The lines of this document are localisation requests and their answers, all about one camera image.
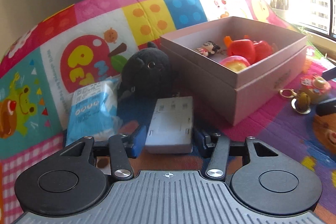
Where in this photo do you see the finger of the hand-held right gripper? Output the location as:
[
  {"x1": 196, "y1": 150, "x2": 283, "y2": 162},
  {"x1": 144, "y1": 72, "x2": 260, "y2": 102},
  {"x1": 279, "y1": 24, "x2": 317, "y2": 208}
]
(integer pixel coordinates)
[
  {"x1": 323, "y1": 68, "x2": 336, "y2": 80},
  {"x1": 316, "y1": 98, "x2": 336, "y2": 116}
]

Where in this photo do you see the black plush toy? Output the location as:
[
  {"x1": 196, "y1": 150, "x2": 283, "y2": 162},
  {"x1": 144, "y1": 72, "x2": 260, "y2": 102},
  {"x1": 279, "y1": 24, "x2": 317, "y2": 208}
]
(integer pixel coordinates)
[{"x1": 117, "y1": 41, "x2": 174, "y2": 104}]

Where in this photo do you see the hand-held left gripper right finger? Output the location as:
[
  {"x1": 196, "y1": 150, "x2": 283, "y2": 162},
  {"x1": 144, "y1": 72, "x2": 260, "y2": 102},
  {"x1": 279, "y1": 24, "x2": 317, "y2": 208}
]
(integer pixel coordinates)
[{"x1": 194, "y1": 128, "x2": 279, "y2": 180}]

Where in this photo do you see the cake keychain with gold bell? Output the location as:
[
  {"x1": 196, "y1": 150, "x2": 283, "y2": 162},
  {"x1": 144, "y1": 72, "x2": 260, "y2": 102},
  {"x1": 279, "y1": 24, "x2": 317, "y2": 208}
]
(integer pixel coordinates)
[{"x1": 279, "y1": 76, "x2": 332, "y2": 115}]

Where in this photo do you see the grey plastic case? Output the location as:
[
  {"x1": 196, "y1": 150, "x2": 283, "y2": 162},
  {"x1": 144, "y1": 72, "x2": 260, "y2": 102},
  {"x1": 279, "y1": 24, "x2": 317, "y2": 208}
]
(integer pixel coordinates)
[{"x1": 144, "y1": 96, "x2": 195, "y2": 155}]

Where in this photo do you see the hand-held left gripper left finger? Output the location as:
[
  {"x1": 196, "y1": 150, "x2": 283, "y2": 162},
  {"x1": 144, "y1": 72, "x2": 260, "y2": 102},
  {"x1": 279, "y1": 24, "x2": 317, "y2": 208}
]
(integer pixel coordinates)
[{"x1": 60, "y1": 125, "x2": 147, "y2": 180}]

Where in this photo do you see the black-haired doll keychain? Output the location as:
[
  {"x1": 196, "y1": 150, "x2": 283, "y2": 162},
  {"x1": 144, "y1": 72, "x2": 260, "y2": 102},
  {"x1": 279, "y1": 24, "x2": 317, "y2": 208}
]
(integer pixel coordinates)
[{"x1": 195, "y1": 40, "x2": 221, "y2": 58}]

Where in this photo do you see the orange plastic toy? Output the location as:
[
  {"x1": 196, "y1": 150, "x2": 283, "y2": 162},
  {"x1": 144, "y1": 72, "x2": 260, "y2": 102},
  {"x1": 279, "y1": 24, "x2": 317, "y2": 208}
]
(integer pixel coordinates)
[{"x1": 223, "y1": 34, "x2": 251, "y2": 46}]

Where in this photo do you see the pink cardboard box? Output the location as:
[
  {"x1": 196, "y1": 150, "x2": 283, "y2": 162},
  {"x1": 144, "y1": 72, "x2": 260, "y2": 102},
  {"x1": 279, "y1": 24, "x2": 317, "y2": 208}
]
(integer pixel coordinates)
[{"x1": 159, "y1": 16, "x2": 308, "y2": 126}]

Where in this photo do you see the colorful cartoon play mat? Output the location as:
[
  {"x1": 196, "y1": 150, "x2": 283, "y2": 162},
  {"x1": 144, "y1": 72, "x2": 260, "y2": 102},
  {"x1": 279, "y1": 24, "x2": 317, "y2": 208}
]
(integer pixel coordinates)
[{"x1": 0, "y1": 0, "x2": 336, "y2": 224}]

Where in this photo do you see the red hooded doll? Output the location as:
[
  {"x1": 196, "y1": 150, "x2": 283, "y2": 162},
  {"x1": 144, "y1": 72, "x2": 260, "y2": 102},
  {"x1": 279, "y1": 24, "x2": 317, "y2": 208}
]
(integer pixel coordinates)
[{"x1": 227, "y1": 39, "x2": 276, "y2": 65}]

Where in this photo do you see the blue white tissue pack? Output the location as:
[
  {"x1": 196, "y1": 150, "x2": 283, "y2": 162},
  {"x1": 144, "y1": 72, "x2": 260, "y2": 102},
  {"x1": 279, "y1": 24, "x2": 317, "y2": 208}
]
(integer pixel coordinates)
[{"x1": 65, "y1": 76, "x2": 123, "y2": 146}]

